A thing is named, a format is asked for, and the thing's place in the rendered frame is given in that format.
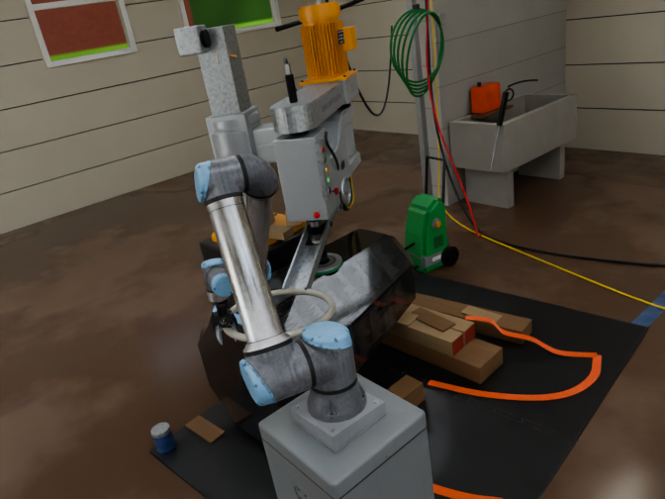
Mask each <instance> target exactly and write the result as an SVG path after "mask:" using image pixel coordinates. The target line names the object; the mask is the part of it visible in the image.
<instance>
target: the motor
mask: <svg viewBox="0 0 665 499"><path fill-rule="evenodd" d="M298 14H299V20H300V22H302V24H304V27H300V31H301V37H302V43H303V49H304V55H305V61H306V66H307V73H308V77H309V78H307V79H305V80H301V82H300V83H299V85H300V86H301V85H309V84H317V83H325V82H333V81H341V80H347V79H348V78H350V77H351V76H352V75H354V74H355V73H357V72H358V71H357V69H356V70H355V68H354V69H353V70H349V68H348V60H347V53H346V51H347V50H355V49H356V48H357V40H356V32H355V26H350V27H344V26H343V23H342V20H339V19H338V18H339V15H340V7H339V3H337V2H336V1H334V2H328V3H322V4H316V5H311V6H305V7H300V10H298Z"/></svg>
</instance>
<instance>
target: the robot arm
mask: <svg viewBox="0 0 665 499"><path fill-rule="evenodd" d="M194 180H195V189H196V194H197V198H198V201H199V202H200V203H204V202H205V205H206V208H207V209H208V211H209V215H210V218H211V221H212V225H213V228H214V232H215V235H216V238H217V242H218V245H219V248H220V252H221V255H222V258H223V259H221V258H212V259H208V260H205V261H203V262H202V263H201V267H202V268H201V269H202V272H203V277H204V281H205V286H206V292H207V296H208V300H209V301H210V302H211V303H212V305H216V309H217V311H215V313H214V317H215V318H213V322H212V326H213V329H214V331H215V333H216V336H217V339H218V341H219V343H220V344H221V345H222V344H223V339H222V330H223V328H226V327H228V328H232V329H233V330H234V331H236V332H237V331H238V321H237V318H236V316H235V315H234V313H232V310H230V308H228V304H227V302H229V297H230V296H231V295H232V294H234V298H235V301H236V304H237V310H238V314H239V317H240V320H241V324H242V327H243V330H244V334H245V337H246V340H247V344H246V346H245V348H244V350H243V354H244V359H242V360H241V361H240V362H239V368H240V372H241V375H242V378H243V380H244V382H245V385H246V387H247V389H248V391H249V393H250V395H251V397H252V399H253V400H254V402H255V403H256V404H258V405H259V406H265V405H268V404H271V403H276V402H278V401H280V400H283V399H285V398H288V397H291V396H293V395H296V394H298V393H301V392H304V391H306V390H309V389H310V393H309V397H308V410H309V413H310V414H311V416H312V417H313V418H315V419H317V420H319V421H322V422H326V423H338V422H343V421H347V420H350V419H352V418H354V417H356V416H357V415H359V414H360V413H361V412H362V411H363V410H364V408H365V406H366V403H367V399H366V393H365V391H364V389H363V387H362V386H361V384H360V383H359V381H358V379H357V374H356V368H355V361H354V354H353V347H352V339H351V337H350V333H349V330H348V328H347V327H346V326H344V325H343V324H340V323H337V322H330V321H323V322H318V323H313V324H310V325H308V326H307V327H305V328H304V329H303V330H302V334H301V339H300V340H298V341H295V342H293V340H292V337H291V336H290V335H288V334H286V333H285V332H283V330H282V326H281V323H280V320H279V316H278V313H277V310H276V306H275V303H274V300H273V297H272V293H271V290H270V287H269V283H268V280H269V279H270V278H271V266H270V263H269V261H268V259H267V253H268V241H269V229H270V218H271V206H272V197H273V196H274V195H275V194H276V192H277V190H278V177H277V174H276V172H275V170H274V169H273V167H272V166H271V165H270V164H269V163H268V162H267V161H265V160H264V159H262V158H261V157H258V156H256V155H253V154H249V153H241V154H238V155H233V156H228V157H223V158H218V159H214V160H208V161H205V162H201V163H198V164H197V165H196V166H195V170H194ZM242 193H244V194H245V195H246V205H244V201H243V195H242Z"/></svg>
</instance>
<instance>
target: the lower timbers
mask: <svg viewBox="0 0 665 499"><path fill-rule="evenodd" d="M412 304H414V305H418V306H421V307H424V308H428V309H431V310H434V311H437V312H440V313H443V314H447V315H450V316H453V317H457V318H460V319H463V320H465V318H466V316H465V315H462V314H460V312H461V311H462V310H464V309H465V308H466V307H467V306H471V305H467V304H463V303H458V302H454V301H450V300H445V299H441V298H436V297H432V296H428V295H424V294H420V293H416V299H415V300H414V301H413V303H412ZM472 307H476V306H472ZM476 308H479V309H482V310H486V311H489V312H492V313H495V314H499V315H502V316H503V318H502V319H501V320H500V321H499V322H498V323H496V324H497V325H498V326H499V327H500V328H501V329H503V330H505V331H508V332H512V333H517V334H523V335H527V336H529V335H530V334H531V332H532V319H528V318H524V317H520V316H515V315H511V314H506V313H502V312H498V311H493V310H489V309H485V308H480V307H476ZM467 321H470V322H474V323H475V333H478V334H481V335H485V336H489V337H493V338H497V339H501V340H504V341H508V342H512V343H516V344H520V345H522V344H523V343H524V341H525V340H523V339H518V338H513V337H508V336H505V335H503V334H501V332H500V331H499V330H498V329H497V328H496V327H495V326H494V325H493V324H490V323H487V322H484V321H474V320H467ZM381 343H382V344H385V345H387V346H389V347H392V348H394V349H398V350H400V351H403V352H405V353H407V354H410V355H412V356H415V357H417V358H419V359H422V360H424V361H427V362H429V363H431V364H434V365H436V366H438V367H441V368H443V369H446V370H448V371H450V372H453V373H455V374H457V375H460V376H462V377H465V378H467V379H469V380H472V381H474V382H476V383H479V384H481V383H482V382H484V381H485V380H486V379H487V378H488V377H489V376H490V375H491V374H492V373H493V372H494V371H495V370H496V369H497V368H498V367H500V366H501V365H502V364H503V348H501V347H498V346H496V345H493V344H490V343H487V342H484V341H482V340H479V339H476V338H473V339H472V340H471V341H470V342H469V343H468V344H467V345H466V346H464V348H463V349H461V350H460V351H459V352H458V353H457V354H456V355H455V356H450V355H448V354H445V353H442V352H440V351H437V350H435V349H430V348H428V347H425V346H422V345H420V344H417V343H414V342H412V341H409V340H406V339H404V338H401V337H398V336H396V335H393V334H390V333H388V334H387V335H386V337H385V338H384V339H383V341H382V342H381Z"/></svg>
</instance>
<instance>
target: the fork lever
mask: <svg viewBox="0 0 665 499"><path fill-rule="evenodd" d="M335 212H336V209H335V210H334V212H333V213H332V215H331V216H330V218H329V219H327V222H326V225H325V228H324V231H323V234H322V237H321V240H320V243H319V244H318V245H317V246H305V244H306V242H307V239H308V236H309V233H308V229H307V226H308V225H309V222H307V223H306V227H305V229H304V232H303V234H302V237H301V239H300V241H299V244H298V246H297V249H296V252H295V254H294V257H293V260H292V262H291V265H290V267H289V270H288V273H287V275H286V278H285V280H284V283H283V286H282V290H285V289H286V288H305V290H307V289H308V288H309V289H311V288H312V285H313V282H314V278H315V275H316V272H317V269H318V266H319V263H320V260H321V257H322V254H323V251H324V248H325V245H326V242H327V239H328V236H329V233H330V230H331V227H332V225H333V218H334V215H335Z"/></svg>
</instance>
